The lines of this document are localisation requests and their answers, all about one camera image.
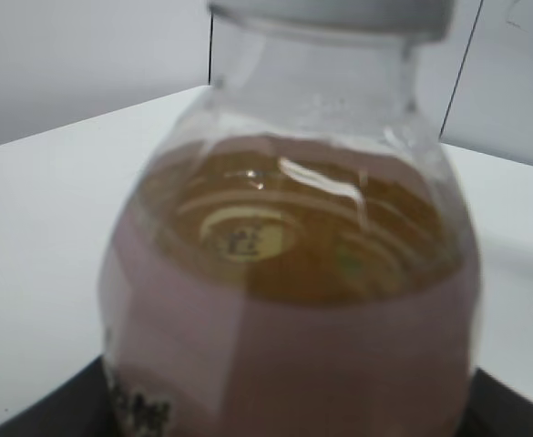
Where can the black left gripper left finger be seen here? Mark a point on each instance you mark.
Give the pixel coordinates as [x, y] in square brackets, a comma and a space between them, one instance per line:
[78, 406]

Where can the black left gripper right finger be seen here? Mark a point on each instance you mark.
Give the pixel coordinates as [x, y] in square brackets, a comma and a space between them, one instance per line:
[496, 410]

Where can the pink label tea bottle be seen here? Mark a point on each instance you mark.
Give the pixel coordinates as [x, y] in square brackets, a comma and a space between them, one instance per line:
[297, 258]

